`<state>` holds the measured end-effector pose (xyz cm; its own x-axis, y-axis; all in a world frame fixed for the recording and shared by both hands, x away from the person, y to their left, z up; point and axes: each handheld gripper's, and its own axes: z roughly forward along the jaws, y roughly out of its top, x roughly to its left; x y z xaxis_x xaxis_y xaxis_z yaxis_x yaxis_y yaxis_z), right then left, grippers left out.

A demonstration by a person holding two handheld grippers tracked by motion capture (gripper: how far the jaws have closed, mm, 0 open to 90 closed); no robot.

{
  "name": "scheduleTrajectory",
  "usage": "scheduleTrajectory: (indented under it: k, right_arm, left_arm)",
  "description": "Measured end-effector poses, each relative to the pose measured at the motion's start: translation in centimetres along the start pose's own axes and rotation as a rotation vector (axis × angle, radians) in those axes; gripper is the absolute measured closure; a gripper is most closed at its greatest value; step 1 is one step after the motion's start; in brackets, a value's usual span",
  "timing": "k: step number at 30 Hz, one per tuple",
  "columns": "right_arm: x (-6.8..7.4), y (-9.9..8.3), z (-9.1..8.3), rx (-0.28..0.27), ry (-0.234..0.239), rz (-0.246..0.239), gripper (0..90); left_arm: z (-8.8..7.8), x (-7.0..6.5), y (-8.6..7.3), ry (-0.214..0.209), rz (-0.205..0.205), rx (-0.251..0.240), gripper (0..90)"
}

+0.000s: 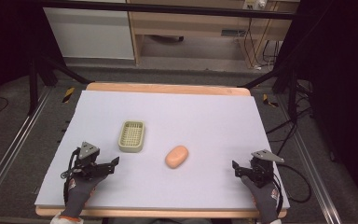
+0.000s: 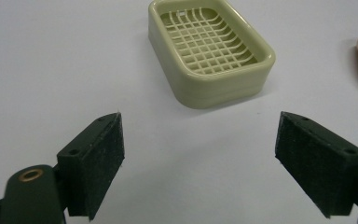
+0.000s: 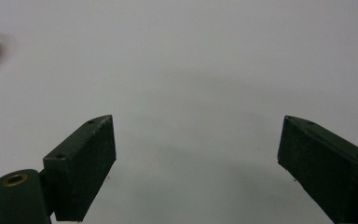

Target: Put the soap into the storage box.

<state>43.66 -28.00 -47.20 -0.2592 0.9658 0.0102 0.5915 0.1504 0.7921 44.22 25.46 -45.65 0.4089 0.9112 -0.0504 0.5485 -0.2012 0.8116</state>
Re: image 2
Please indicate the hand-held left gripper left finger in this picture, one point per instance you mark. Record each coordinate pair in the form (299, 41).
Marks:
(93, 161)

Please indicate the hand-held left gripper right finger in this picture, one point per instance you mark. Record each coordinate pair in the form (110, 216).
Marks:
(320, 165)

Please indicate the pale green soap dish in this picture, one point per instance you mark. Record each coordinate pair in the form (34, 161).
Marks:
(209, 53)

